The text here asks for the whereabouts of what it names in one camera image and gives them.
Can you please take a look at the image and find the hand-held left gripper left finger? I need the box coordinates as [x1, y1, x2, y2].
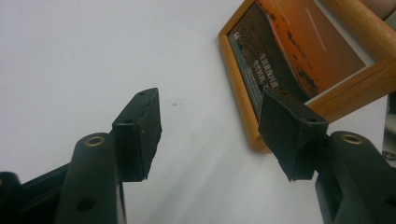
[111, 87, 163, 183]

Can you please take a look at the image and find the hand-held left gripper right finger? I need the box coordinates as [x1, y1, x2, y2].
[258, 87, 330, 183]

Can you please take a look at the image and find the wooden picture frame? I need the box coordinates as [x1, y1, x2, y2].
[217, 0, 396, 154]

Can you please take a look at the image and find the white paper sheet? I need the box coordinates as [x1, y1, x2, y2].
[0, 0, 396, 224]

